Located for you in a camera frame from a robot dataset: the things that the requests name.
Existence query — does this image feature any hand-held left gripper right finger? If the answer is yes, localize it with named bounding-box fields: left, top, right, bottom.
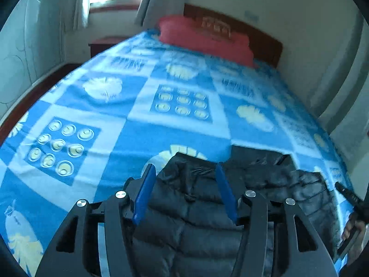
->
left=215, top=162, right=338, bottom=277

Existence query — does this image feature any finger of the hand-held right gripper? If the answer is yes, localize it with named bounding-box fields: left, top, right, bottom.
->
left=334, top=181, right=364, bottom=211

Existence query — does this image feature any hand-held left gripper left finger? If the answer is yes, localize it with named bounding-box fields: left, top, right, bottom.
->
left=35, top=164, right=158, bottom=277

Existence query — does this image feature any black puffer jacket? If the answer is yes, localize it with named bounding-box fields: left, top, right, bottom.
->
left=127, top=146, right=342, bottom=277

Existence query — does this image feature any person's right hand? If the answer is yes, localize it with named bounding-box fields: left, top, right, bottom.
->
left=342, top=213, right=367, bottom=241

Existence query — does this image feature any blue patterned bed sheet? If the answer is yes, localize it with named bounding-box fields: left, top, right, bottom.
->
left=0, top=29, right=356, bottom=277

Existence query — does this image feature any light grey curtain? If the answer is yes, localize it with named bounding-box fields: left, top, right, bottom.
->
left=300, top=6, right=369, bottom=174
left=72, top=0, right=94, bottom=31
left=134, top=0, right=189, bottom=28

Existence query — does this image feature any wooden nightstand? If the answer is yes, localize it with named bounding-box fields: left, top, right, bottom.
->
left=88, top=35, right=130, bottom=60

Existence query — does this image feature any red pillow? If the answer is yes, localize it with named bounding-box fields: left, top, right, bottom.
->
left=157, top=15, right=256, bottom=68

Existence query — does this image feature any wooden headboard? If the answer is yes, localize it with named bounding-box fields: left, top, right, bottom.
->
left=184, top=3, right=283, bottom=70

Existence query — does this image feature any brown printed cushion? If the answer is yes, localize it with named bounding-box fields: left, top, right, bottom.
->
left=199, top=17, right=232, bottom=39

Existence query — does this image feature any wooden window sill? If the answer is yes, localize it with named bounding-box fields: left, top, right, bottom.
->
left=89, top=0, right=143, bottom=13

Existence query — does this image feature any white patterned wardrobe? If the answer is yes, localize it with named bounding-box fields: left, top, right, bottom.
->
left=0, top=0, right=62, bottom=122

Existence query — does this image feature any wooden bed frame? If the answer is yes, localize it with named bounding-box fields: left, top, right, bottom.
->
left=0, top=63, right=84, bottom=148

